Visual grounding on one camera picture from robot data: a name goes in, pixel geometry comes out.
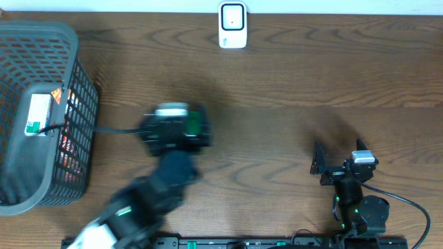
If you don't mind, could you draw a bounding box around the orange candy bar wrapper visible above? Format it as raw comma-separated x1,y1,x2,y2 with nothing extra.
53,90,88,185

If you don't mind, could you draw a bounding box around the white barcode scanner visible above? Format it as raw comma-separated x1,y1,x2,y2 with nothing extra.
218,1,248,49

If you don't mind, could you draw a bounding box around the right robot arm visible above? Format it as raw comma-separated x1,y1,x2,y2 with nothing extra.
310,139,390,236

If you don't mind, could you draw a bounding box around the white green medicine box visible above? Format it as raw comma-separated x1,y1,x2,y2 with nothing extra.
24,94,53,136

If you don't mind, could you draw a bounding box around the grey plastic mesh basket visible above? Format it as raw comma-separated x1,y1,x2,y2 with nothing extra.
1,21,98,216

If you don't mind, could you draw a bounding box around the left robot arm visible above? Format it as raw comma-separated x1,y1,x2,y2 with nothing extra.
61,110,211,248

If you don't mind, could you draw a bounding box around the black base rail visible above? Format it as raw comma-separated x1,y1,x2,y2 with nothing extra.
60,236,409,249

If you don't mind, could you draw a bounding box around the green lid white jar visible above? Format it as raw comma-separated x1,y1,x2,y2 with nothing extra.
186,111,201,136

